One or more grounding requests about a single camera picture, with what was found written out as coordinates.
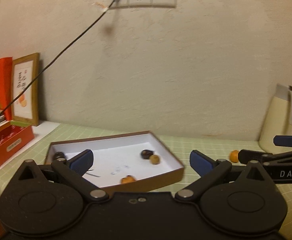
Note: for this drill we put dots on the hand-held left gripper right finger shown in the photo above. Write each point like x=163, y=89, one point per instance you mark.
x=201, y=162

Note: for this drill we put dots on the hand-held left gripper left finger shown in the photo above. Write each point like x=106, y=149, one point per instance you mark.
x=82, y=162

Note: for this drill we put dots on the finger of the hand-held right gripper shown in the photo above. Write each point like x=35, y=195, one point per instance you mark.
x=289, y=140
x=275, y=158

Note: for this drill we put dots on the round dark brown fruit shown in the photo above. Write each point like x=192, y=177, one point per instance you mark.
x=58, y=155

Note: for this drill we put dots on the small orange mandarin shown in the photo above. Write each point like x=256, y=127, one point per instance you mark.
x=234, y=156

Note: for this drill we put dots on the brown cardboard box white inside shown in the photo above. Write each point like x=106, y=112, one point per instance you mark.
x=116, y=152

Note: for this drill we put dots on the tan round longan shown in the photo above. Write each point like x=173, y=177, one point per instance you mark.
x=155, y=159

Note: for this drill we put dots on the orange brown fruit piece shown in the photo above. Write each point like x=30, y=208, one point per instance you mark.
x=128, y=179

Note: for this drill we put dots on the lumpy dark brown fruit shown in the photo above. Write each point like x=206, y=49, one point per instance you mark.
x=146, y=153

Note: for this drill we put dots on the green checked tablecloth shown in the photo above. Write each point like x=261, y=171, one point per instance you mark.
x=210, y=145

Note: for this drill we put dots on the cream thermos jug grey lid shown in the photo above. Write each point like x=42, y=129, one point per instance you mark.
x=275, y=120

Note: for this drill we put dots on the orange gift box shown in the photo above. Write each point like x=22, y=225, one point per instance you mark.
x=8, y=143

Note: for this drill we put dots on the wooden framed picture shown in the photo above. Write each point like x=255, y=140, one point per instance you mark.
x=26, y=90

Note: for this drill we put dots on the orange paper envelope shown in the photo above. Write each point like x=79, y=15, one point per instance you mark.
x=0, y=85

